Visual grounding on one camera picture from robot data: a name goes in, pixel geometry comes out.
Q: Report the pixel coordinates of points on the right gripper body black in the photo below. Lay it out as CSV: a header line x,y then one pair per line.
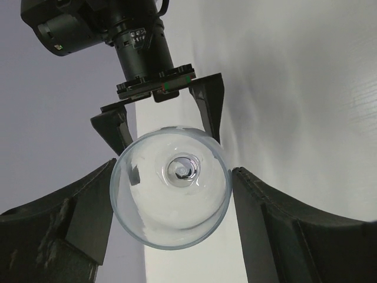
x,y
160,83

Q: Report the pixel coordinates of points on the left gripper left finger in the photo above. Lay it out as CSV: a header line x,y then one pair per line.
x,y
61,237

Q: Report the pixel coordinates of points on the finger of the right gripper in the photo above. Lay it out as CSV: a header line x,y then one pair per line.
x,y
208,93
117,127

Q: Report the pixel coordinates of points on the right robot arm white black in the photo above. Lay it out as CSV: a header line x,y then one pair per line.
x,y
136,31

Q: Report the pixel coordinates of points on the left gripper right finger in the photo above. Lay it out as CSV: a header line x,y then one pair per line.
x,y
286,240

